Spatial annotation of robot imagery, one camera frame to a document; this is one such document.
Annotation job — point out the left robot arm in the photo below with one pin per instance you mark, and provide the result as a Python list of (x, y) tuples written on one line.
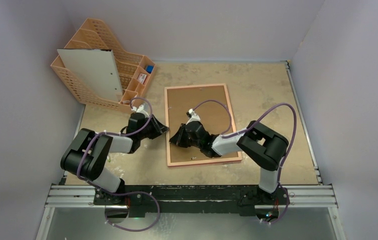
[(87, 154)]

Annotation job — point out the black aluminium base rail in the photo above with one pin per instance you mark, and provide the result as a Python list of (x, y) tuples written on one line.
[(244, 200)]

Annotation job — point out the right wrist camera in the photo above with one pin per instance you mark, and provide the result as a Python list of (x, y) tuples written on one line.
[(192, 116)]

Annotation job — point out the orange plastic file organizer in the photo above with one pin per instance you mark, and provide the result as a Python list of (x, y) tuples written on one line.
[(95, 34)]

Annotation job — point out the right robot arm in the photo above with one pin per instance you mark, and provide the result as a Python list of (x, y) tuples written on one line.
[(267, 148)]

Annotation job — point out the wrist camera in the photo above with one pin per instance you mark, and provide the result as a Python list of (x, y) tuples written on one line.
[(144, 109), (192, 116)]

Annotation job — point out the blue item in organizer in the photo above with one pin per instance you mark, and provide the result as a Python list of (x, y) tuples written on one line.
[(149, 68)]

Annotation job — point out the white red small box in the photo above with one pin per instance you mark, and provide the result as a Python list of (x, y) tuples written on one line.
[(141, 78)]

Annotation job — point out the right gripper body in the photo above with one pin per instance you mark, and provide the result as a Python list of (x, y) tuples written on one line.
[(184, 136)]

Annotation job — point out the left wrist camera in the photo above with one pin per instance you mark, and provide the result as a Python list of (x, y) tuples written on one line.
[(144, 109)]

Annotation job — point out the pink picture frame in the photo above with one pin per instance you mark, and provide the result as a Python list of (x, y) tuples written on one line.
[(200, 122)]

